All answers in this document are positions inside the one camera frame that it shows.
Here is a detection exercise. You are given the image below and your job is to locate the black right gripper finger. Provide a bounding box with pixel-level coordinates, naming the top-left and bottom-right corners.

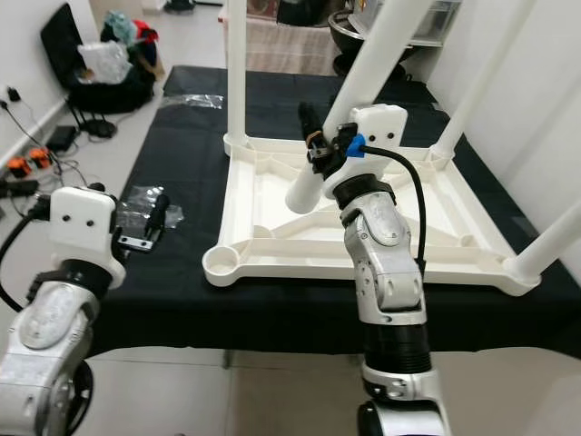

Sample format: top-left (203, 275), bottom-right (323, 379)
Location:
top-left (297, 102), bottom-right (328, 154)

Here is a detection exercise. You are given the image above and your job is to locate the white plastic table top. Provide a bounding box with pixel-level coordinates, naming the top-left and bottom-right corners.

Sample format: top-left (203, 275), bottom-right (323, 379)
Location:
top-left (202, 134), bottom-right (542, 297)

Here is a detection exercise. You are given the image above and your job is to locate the wide clear tape patch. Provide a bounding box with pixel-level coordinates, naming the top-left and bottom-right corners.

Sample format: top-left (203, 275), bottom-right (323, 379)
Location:
top-left (116, 184), bottom-right (184, 233)

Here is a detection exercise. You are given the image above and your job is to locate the oval black power adapter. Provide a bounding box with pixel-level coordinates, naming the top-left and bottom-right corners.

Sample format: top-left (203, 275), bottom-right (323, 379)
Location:
top-left (78, 118), bottom-right (118, 140)

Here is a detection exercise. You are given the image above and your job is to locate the square black power adapter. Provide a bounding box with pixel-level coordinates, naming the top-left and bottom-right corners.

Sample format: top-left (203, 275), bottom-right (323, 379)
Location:
top-left (47, 125), bottom-right (81, 154)

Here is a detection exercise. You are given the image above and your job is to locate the orange black charger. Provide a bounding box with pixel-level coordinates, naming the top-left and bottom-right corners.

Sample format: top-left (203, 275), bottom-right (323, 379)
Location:
top-left (27, 147), bottom-right (54, 170)
top-left (6, 157), bottom-right (33, 179)

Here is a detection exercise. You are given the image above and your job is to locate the beige woven bench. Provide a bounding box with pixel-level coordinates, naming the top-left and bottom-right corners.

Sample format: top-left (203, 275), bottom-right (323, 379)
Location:
top-left (220, 18), bottom-right (339, 76)

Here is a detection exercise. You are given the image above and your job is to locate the black power strip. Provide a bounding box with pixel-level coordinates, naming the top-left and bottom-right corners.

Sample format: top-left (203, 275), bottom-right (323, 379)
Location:
top-left (0, 177), bottom-right (40, 197)

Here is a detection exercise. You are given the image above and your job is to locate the large black bowl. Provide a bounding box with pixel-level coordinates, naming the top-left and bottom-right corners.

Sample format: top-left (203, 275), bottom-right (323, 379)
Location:
top-left (327, 9), bottom-right (420, 79)

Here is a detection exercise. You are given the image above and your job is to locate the black tablecloth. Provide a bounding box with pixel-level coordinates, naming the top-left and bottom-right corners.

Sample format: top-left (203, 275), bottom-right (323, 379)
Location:
top-left (91, 65), bottom-right (581, 357)

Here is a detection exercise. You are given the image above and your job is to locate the black round pot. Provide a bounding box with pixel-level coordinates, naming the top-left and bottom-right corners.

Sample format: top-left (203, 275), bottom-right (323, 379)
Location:
top-left (277, 0), bottom-right (328, 26)

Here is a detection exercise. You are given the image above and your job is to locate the long clear tape strip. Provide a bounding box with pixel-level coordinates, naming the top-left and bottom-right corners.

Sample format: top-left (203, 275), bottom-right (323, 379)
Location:
top-left (159, 94), bottom-right (225, 111)

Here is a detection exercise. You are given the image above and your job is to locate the clear plastic bag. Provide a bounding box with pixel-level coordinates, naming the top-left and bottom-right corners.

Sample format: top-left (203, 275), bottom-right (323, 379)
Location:
top-left (77, 41), bottom-right (133, 85)

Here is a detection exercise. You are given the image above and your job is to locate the black open bag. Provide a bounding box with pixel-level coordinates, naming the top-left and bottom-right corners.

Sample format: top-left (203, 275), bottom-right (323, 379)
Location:
top-left (41, 5), bottom-right (158, 115)

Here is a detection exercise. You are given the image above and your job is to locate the red cloth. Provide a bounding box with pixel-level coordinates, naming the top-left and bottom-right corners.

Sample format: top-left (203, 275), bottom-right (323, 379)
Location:
top-left (134, 20), bottom-right (161, 45)

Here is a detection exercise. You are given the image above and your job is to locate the teal cloth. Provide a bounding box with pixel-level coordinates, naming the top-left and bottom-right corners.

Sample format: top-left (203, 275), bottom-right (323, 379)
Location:
top-left (102, 11), bottom-right (137, 45)

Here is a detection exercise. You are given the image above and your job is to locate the clear plastic storage container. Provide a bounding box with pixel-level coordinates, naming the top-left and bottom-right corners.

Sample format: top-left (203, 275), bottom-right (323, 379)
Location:
top-left (363, 0), bottom-right (462, 43)

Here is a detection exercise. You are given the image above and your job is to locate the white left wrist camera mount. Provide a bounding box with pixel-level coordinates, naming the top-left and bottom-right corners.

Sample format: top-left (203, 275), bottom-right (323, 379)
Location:
top-left (48, 186), bottom-right (128, 290)

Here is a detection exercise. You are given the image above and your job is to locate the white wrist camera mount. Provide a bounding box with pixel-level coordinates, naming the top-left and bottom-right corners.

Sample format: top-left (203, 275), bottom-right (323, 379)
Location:
top-left (48, 186), bottom-right (128, 290)
top-left (322, 104), bottom-right (409, 201)

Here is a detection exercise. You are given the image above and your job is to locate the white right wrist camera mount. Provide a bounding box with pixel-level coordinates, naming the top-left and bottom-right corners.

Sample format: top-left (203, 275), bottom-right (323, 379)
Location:
top-left (322, 104), bottom-right (409, 201)

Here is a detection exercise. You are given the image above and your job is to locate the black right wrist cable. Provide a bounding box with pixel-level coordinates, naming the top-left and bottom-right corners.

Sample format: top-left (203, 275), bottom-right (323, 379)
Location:
top-left (363, 145), bottom-right (430, 273)

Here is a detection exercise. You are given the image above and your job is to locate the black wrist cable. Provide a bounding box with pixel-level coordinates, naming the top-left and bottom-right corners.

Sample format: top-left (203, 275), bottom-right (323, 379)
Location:
top-left (0, 195), bottom-right (55, 314)
top-left (363, 145), bottom-right (430, 273)

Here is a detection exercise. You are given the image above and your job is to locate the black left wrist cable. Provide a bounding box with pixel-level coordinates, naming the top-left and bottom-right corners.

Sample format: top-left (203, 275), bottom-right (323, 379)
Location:
top-left (0, 195), bottom-right (55, 314)

